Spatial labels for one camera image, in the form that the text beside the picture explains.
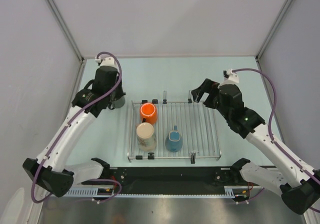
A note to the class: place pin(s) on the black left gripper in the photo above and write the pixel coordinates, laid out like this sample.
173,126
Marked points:
120,92

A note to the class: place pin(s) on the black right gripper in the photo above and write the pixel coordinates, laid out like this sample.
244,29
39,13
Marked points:
197,93

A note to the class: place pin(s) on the dark green mug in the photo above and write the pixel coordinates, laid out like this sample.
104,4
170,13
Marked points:
117,103

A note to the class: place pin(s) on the orange mug black handle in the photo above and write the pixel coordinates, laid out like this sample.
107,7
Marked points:
148,112

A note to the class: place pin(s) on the cream floral mug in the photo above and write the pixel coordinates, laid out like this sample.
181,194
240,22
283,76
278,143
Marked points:
146,137

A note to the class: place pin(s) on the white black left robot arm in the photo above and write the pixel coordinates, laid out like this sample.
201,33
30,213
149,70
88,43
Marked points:
49,170

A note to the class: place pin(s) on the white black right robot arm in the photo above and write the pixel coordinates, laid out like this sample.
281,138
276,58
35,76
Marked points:
296,182

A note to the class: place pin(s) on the black front rack hook clip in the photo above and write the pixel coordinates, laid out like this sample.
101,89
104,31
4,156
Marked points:
193,155

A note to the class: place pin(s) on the black front rack knob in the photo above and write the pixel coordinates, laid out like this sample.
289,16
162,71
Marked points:
151,156

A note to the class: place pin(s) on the blue mug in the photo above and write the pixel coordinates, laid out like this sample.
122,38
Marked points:
174,140

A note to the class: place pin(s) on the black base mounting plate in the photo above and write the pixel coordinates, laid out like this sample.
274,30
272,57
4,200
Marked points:
181,177

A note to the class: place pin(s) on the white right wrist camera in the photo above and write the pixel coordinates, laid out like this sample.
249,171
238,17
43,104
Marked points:
230,78

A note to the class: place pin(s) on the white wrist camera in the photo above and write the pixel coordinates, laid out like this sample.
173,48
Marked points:
230,78
106,62

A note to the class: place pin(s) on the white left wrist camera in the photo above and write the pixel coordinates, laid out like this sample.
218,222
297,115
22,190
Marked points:
106,62

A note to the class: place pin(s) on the metal wire dish rack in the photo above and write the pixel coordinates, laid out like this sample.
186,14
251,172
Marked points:
183,130

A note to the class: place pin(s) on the white slotted cable duct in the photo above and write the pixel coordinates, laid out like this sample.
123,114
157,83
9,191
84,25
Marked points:
95,192

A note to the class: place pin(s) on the aluminium frame post left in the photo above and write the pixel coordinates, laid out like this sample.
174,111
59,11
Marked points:
54,9

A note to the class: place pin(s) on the aluminium frame post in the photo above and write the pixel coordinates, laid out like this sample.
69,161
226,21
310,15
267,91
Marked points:
274,28
54,9

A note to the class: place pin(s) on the aluminium frame post right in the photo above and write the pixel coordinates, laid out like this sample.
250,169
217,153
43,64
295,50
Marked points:
274,28

